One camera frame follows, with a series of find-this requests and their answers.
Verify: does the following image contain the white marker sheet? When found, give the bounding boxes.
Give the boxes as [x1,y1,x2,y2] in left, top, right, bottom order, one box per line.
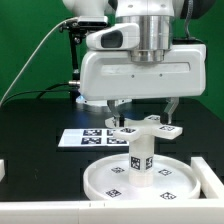
[58,128,128,147]

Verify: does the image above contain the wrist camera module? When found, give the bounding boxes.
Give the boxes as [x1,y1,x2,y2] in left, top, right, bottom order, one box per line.
[86,23,140,50]

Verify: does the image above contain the white cross-shaped table base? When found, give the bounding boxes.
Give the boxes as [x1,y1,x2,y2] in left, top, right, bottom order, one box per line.
[105,115,183,142]

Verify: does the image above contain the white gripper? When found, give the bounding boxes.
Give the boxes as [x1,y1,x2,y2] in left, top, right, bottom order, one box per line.
[80,44,206,126]

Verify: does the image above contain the white L-shaped border fence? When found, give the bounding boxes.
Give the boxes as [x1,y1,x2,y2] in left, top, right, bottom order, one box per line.
[0,157,224,224]

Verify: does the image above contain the white round table top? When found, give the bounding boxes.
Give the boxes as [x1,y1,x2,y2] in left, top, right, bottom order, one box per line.
[83,154,201,201]

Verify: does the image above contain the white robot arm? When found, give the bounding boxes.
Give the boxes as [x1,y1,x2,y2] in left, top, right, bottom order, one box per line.
[62,0,216,127]

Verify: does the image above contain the black cables at base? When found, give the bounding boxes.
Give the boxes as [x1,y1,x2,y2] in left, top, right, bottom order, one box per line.
[0,79,83,107]

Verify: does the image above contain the black camera on stand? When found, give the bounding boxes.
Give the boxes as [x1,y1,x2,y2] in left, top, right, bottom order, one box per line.
[59,16,108,101]

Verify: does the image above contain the grey camera cable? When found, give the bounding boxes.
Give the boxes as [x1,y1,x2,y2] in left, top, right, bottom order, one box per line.
[0,19,78,106]

